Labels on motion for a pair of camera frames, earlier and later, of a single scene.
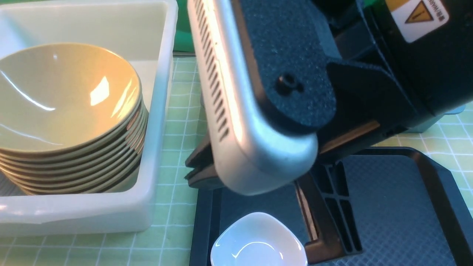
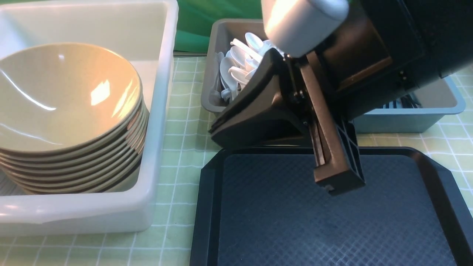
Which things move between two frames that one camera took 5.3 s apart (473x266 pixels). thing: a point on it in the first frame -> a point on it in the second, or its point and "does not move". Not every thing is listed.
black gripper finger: x=204 y=175 -> x=266 y=111
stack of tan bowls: x=72 y=120 does not move
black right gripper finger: x=324 y=191 -> x=337 y=160
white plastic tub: x=142 y=33 does not move
